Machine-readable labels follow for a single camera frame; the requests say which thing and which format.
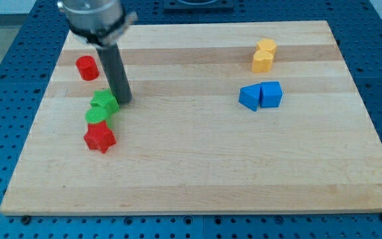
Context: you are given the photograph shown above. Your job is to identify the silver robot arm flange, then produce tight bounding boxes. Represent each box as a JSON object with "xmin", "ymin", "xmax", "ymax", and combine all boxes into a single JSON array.
[{"xmin": 57, "ymin": 0, "xmax": 137, "ymax": 48}]

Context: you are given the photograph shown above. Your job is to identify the green star block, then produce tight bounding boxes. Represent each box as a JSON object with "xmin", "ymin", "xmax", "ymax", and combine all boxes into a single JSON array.
[{"xmin": 90, "ymin": 89, "xmax": 120, "ymax": 114}]

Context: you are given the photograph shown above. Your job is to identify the red star block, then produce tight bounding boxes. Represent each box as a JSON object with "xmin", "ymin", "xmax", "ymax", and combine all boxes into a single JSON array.
[{"xmin": 84, "ymin": 120, "xmax": 117, "ymax": 154}]

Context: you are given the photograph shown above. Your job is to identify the light wooden board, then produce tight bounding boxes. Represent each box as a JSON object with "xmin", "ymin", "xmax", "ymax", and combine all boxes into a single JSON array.
[{"xmin": 0, "ymin": 21, "xmax": 382, "ymax": 216}]

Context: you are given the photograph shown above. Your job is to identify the blue triangle block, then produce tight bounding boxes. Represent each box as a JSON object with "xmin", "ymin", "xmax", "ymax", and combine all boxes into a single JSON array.
[{"xmin": 239, "ymin": 84, "xmax": 261, "ymax": 112}]

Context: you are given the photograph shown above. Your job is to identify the blue pentagon block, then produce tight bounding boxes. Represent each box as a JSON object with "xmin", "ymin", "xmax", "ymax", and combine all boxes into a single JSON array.
[{"xmin": 260, "ymin": 81, "xmax": 283, "ymax": 108}]

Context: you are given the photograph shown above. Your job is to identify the green cylinder block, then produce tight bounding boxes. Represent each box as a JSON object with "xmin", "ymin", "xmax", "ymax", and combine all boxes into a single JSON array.
[{"xmin": 85, "ymin": 106, "xmax": 112, "ymax": 128}]

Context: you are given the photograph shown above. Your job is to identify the yellow heart block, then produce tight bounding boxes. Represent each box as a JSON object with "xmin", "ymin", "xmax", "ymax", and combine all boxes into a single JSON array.
[{"xmin": 251, "ymin": 50, "xmax": 274, "ymax": 73}]

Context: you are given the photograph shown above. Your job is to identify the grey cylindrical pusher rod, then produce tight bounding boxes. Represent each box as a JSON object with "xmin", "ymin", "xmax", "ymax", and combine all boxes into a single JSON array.
[{"xmin": 97, "ymin": 44, "xmax": 132, "ymax": 104}]

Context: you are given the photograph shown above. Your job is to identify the yellow hexagon block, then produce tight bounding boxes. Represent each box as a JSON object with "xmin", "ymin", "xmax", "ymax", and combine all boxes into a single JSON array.
[{"xmin": 256, "ymin": 38, "xmax": 277, "ymax": 56}]

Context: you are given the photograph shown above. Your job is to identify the red cylinder block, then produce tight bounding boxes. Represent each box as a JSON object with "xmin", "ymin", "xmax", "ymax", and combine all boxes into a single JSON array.
[{"xmin": 76, "ymin": 55, "xmax": 99, "ymax": 81}]

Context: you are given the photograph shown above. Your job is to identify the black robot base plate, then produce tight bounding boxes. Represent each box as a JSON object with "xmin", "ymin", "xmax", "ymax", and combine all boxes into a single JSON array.
[{"xmin": 163, "ymin": 0, "xmax": 234, "ymax": 11}]

